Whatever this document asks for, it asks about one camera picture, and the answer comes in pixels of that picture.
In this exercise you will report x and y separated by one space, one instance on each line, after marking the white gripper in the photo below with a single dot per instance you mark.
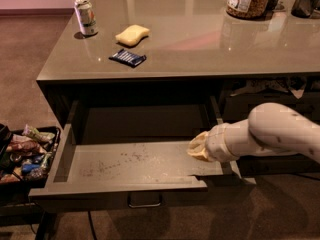
216 144

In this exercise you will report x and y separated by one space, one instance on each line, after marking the grey drawer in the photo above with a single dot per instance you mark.
238 107
116 157
251 166

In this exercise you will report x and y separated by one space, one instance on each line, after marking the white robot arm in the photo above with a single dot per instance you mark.
271 129

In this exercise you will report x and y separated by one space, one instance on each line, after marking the grey drawer cabinet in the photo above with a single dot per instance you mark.
194 51

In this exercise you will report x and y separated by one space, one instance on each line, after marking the blue snack bar wrapper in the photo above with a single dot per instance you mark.
128 58

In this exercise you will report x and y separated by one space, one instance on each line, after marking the yellow sponge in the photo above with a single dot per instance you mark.
132 35

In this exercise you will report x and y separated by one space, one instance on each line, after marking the large clear nut jar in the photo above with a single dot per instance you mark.
246 9

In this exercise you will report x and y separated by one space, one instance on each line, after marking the green snack bag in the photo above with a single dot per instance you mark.
35 134

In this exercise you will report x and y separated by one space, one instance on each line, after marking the black snack cart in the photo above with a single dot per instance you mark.
16 206

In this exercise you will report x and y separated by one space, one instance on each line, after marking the dark glass pitcher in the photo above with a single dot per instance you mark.
304 8

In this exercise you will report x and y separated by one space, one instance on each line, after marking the blue snack packet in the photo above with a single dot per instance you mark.
27 168

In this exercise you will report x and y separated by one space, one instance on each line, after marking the brown snack bag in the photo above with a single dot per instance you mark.
27 146

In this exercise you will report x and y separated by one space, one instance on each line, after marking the white green soda can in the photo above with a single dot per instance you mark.
86 17

